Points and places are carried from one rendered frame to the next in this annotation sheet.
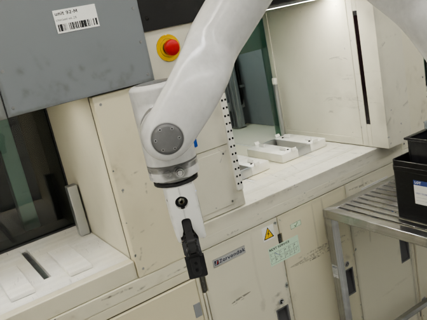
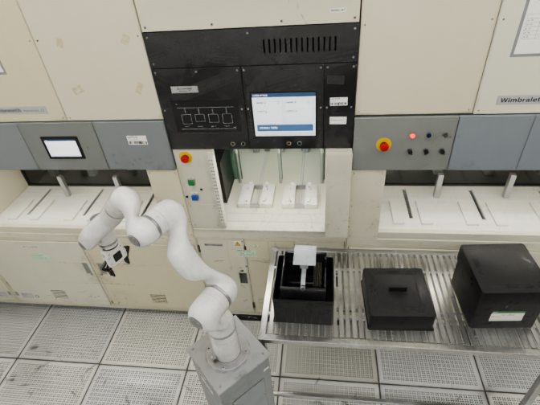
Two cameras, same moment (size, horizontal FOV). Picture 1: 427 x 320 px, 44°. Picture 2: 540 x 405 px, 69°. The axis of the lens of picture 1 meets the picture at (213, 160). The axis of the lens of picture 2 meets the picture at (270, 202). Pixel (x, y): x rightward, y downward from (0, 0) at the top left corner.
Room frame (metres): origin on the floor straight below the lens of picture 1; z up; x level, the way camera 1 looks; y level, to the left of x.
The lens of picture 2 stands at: (0.29, -1.36, 2.37)
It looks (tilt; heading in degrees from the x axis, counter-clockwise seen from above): 38 degrees down; 40
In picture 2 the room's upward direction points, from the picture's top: 5 degrees counter-clockwise
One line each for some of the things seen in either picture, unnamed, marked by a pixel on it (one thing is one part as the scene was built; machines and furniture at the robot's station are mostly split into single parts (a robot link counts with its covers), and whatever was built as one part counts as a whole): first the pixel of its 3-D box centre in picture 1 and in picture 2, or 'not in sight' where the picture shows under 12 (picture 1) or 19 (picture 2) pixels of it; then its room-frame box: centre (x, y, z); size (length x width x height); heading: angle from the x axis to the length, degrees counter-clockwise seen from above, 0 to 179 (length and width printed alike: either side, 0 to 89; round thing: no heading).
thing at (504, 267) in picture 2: not in sight; (496, 285); (1.79, -1.40, 0.89); 0.29 x 0.29 x 0.25; 34
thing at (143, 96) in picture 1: (162, 122); (101, 229); (0.84, 0.07, 1.26); 0.09 x 0.08 x 0.13; 5
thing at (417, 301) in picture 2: not in sight; (396, 295); (1.54, -1.04, 0.83); 0.29 x 0.29 x 0.13; 33
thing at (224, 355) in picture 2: not in sight; (224, 339); (0.90, -0.53, 0.85); 0.19 x 0.19 x 0.18
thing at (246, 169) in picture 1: (227, 168); (256, 194); (1.76, -0.04, 0.89); 0.22 x 0.21 x 0.04; 30
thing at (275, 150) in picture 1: (285, 145); (300, 195); (1.89, -0.27, 0.89); 0.22 x 0.21 x 0.04; 30
